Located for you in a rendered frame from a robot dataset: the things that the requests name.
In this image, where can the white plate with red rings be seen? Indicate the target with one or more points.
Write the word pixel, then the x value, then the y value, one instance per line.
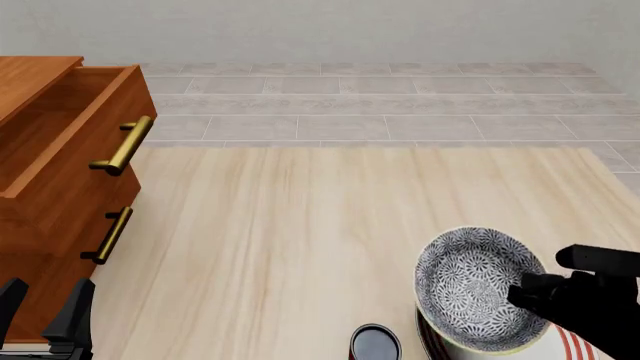
pixel 560 347

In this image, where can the wooden drawer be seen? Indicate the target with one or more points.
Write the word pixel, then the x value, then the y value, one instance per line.
pixel 45 285
pixel 80 157
pixel 60 228

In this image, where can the wooden cabinet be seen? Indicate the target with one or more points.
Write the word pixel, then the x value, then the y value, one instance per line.
pixel 30 71

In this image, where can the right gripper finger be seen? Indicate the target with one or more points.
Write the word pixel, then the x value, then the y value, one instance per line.
pixel 600 258
pixel 537 290

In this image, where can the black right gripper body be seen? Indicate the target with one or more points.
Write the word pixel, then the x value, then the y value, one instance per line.
pixel 607 311

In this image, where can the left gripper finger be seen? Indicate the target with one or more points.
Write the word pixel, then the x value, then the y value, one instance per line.
pixel 72 315
pixel 10 300

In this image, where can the black white patterned bowl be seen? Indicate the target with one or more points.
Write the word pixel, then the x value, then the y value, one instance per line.
pixel 465 285

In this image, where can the dark round tin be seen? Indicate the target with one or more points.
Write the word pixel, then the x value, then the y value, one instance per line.
pixel 375 343

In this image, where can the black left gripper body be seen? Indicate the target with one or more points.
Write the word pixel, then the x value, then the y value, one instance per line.
pixel 67 353

